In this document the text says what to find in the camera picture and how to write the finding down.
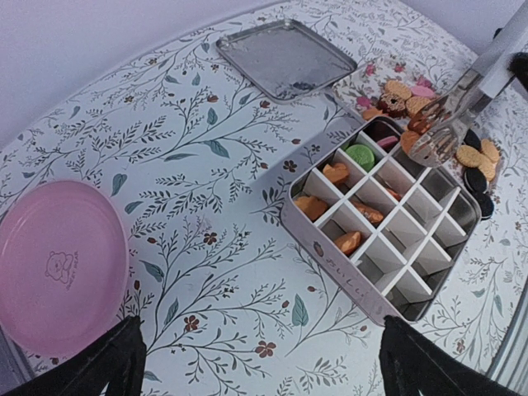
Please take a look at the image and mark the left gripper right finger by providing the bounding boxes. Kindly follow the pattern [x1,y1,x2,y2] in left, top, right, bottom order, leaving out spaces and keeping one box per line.
[379,315,516,395]

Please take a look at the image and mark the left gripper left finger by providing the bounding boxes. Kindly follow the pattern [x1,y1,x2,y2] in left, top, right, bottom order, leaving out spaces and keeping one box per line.
[7,316,146,395]

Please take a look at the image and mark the pink divided cookie tin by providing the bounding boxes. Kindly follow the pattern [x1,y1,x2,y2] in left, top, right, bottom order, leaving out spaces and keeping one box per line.
[280,116,481,324]

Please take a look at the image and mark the orange swirl cookie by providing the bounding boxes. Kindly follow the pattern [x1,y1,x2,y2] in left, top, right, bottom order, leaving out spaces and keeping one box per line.
[294,196,328,222]

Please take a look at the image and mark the green round cookie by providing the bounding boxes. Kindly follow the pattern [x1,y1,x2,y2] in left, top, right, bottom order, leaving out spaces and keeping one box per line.
[345,144,375,172]

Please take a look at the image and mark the pink round cookie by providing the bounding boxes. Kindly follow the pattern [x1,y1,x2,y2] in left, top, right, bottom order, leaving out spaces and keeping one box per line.
[377,135,398,149]

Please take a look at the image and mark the metal serving tongs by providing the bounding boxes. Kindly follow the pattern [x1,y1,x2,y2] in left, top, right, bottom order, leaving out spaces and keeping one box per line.
[408,2,527,167]

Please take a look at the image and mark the pink plate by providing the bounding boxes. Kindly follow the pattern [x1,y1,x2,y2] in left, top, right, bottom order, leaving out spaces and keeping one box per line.
[1,181,129,357]

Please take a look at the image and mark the black sandwich cookie right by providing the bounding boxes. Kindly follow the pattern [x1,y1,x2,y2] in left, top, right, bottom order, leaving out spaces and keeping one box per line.
[474,192,494,220]

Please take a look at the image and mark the black sandwich cookie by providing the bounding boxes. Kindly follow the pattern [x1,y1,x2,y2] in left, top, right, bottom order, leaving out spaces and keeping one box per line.
[474,192,494,220]
[463,167,488,193]

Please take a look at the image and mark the black sandwich cookie left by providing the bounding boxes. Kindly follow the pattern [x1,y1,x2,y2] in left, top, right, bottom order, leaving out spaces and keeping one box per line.
[463,167,488,193]

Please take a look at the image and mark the chocolate sprinkle donut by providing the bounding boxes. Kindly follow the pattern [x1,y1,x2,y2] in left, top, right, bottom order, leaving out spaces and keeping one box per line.
[377,93,407,119]

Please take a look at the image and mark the pink sandwich cookie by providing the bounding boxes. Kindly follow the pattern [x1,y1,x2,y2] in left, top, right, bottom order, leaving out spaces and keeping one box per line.
[411,85,436,99]

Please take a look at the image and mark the floral cookie tray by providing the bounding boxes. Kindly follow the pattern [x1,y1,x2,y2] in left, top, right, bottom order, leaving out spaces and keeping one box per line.
[332,53,504,219]

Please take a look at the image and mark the silver metal tray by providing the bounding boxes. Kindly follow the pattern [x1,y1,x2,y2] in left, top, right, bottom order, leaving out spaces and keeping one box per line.
[216,19,357,104]

